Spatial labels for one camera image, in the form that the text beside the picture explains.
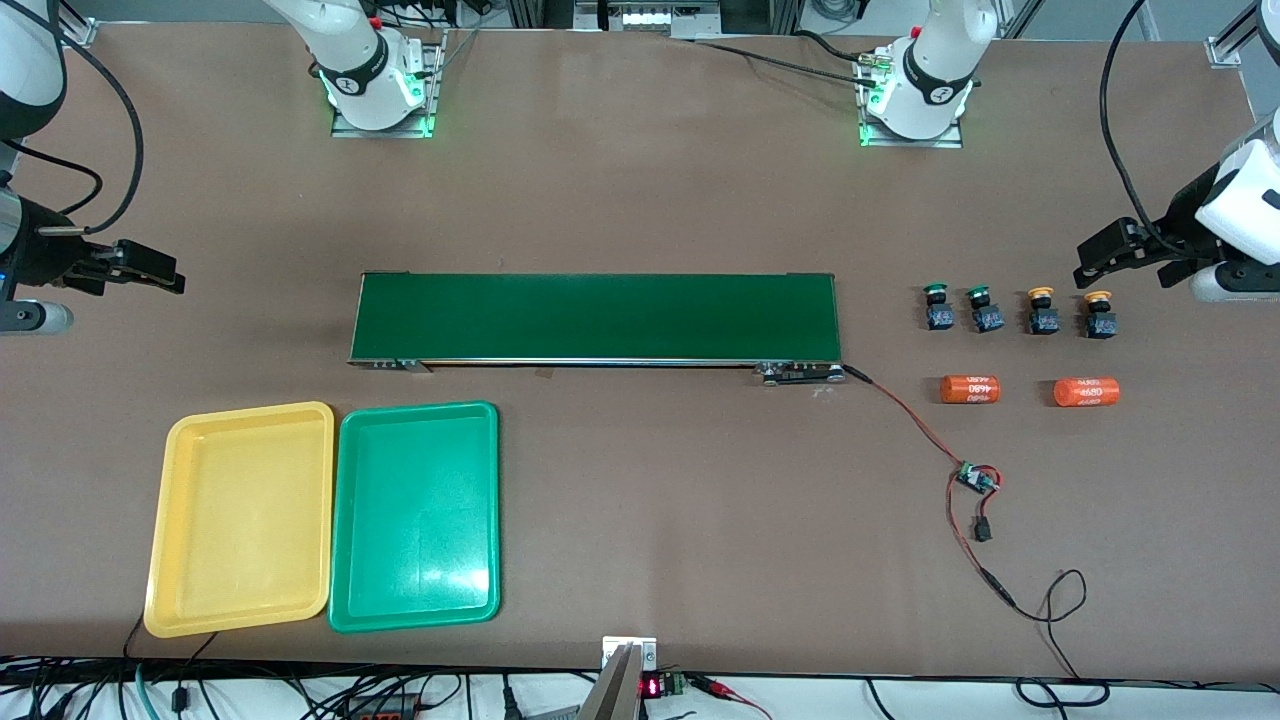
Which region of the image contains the orange cylinder battery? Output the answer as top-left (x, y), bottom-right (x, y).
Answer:
top-left (1053, 377), bottom-right (1121, 408)
top-left (939, 374), bottom-right (1002, 405)

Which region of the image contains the yellow plastic tray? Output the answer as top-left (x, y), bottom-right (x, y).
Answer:
top-left (143, 401), bottom-right (336, 639)

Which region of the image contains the green plastic tray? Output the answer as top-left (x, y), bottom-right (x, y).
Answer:
top-left (328, 400), bottom-right (501, 634)

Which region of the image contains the green conveyor belt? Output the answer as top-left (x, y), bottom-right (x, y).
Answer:
top-left (347, 270), bottom-right (846, 386)

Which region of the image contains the red black power strip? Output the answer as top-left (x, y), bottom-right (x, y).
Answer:
top-left (345, 695), bottom-right (419, 720)

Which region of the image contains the aluminium rack with lights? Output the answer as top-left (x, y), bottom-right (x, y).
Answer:
top-left (505, 0), bottom-right (801, 41)

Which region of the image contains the red black clip lead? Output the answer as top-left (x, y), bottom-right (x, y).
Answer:
top-left (688, 674), bottom-right (773, 720)

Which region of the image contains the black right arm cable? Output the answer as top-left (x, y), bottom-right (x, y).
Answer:
top-left (0, 0), bottom-right (144, 238)

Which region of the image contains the red black conveyor wire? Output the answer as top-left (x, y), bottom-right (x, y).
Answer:
top-left (843, 366), bottom-right (1089, 681)

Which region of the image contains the black cable across table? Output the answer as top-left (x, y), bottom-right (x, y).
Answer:
top-left (688, 38), bottom-right (881, 91)

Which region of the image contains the black looped cable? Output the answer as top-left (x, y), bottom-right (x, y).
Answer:
top-left (1015, 678), bottom-right (1111, 709)

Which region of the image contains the grey metal camera mount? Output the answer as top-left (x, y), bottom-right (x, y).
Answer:
top-left (578, 636), bottom-right (659, 720)

